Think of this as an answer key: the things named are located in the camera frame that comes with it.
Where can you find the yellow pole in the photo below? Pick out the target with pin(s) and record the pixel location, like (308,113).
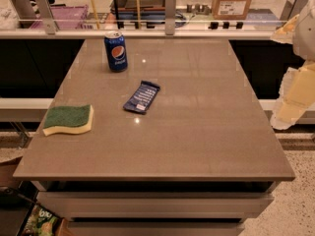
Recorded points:
(95,14)

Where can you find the green snack bag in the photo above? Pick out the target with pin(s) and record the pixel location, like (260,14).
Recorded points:
(41,222)

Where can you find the green yellow sponge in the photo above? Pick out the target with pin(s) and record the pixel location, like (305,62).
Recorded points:
(73,120)

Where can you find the purple plastic crate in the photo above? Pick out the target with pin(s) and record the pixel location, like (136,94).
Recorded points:
(64,17)

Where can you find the right metal railing post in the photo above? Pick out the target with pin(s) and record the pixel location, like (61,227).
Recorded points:
(292,8)

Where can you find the blue rxbar blueberry wrapper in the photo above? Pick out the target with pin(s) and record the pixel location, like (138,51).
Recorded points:
(142,98)

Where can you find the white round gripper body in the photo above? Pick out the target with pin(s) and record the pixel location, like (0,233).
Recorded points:
(305,33)

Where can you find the blue pepsi can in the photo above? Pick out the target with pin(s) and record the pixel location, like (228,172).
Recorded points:
(114,42)

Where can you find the lower white drawer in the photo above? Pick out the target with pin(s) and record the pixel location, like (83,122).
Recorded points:
(155,229)

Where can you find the upper white drawer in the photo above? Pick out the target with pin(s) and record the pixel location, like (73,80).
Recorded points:
(155,205)

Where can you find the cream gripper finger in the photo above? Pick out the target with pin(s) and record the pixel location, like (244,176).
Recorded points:
(297,94)
(284,34)

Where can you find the left metal railing post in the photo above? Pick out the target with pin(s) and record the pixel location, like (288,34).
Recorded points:
(46,16)

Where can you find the cardboard box with label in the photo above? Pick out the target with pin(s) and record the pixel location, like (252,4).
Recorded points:
(230,9)

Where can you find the white drawer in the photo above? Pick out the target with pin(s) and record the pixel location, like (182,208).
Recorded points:
(155,229)
(155,205)

